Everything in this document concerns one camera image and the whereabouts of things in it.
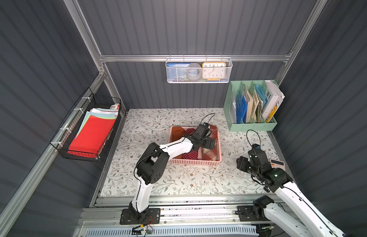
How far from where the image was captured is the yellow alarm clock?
889mm

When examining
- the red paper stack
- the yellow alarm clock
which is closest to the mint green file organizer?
the yellow alarm clock

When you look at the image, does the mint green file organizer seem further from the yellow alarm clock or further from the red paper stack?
the red paper stack
